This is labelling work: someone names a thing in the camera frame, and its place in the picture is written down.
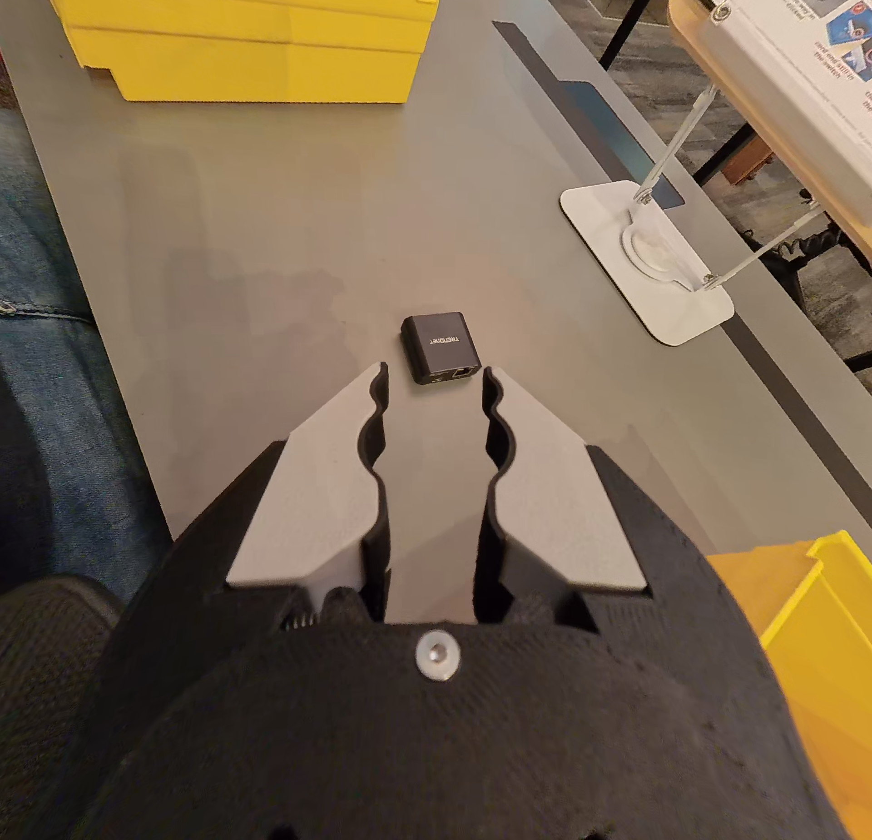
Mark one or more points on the wooden backing board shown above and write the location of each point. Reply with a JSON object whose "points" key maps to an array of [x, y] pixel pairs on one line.
{"points": [[702, 56]]}

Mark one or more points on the small black network adapter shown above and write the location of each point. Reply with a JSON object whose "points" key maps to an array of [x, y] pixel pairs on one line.
{"points": [[439, 342]]}

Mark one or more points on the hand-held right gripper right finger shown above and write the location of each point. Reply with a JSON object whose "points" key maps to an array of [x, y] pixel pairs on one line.
{"points": [[565, 513]]}

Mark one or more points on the person's leg in jeans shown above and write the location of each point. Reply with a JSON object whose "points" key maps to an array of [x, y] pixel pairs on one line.
{"points": [[61, 390]]}

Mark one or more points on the black mesh chair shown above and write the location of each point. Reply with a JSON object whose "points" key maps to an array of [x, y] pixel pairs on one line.
{"points": [[48, 704]]}

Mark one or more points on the white document stand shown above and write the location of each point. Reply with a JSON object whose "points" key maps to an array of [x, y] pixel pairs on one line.
{"points": [[613, 240]]}

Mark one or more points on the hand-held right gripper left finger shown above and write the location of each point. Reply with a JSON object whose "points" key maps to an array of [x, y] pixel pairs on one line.
{"points": [[313, 506]]}

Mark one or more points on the printed instruction sheet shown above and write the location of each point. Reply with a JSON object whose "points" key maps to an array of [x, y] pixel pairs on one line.
{"points": [[770, 63]]}

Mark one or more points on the black metal pole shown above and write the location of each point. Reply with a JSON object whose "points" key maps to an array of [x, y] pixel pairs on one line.
{"points": [[630, 15]]}

